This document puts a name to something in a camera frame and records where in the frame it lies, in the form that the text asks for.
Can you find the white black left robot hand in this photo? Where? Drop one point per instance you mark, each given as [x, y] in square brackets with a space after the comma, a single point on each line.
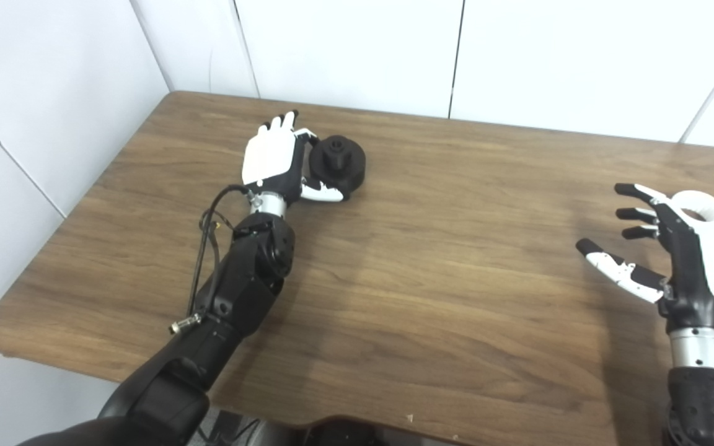
[270, 158]

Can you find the round black part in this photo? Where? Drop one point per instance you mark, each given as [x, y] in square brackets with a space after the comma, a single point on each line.
[344, 167]

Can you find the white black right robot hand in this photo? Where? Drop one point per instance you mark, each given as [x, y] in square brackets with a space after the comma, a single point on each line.
[695, 279]

